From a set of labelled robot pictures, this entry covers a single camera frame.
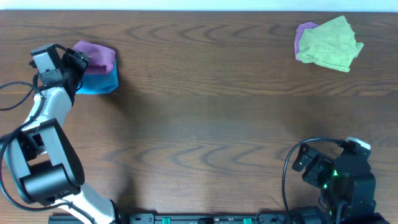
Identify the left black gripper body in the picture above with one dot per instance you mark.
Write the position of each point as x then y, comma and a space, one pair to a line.
78, 61

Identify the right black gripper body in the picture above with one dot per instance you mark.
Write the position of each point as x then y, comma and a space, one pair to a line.
318, 174

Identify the purple microfiber cloth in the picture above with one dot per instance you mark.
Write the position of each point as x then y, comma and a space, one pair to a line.
101, 58

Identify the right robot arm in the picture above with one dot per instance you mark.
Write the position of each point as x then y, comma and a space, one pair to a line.
346, 183

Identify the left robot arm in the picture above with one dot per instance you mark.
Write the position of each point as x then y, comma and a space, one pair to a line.
42, 162

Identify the blue folded cloth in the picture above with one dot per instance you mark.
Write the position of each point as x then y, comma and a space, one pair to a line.
95, 84

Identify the green microfiber cloth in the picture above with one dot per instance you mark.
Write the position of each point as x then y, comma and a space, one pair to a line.
331, 45

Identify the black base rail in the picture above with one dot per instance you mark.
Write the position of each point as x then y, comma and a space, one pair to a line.
261, 218

